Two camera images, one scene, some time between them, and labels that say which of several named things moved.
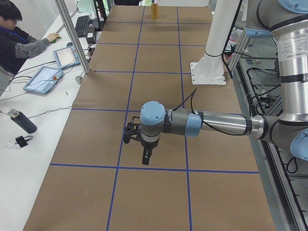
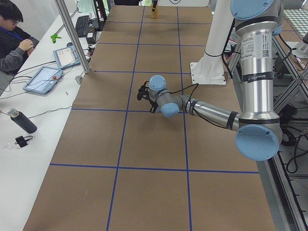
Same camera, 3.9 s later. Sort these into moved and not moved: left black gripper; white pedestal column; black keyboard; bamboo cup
Moved: left black gripper
Not moved: white pedestal column; black keyboard; bamboo cup
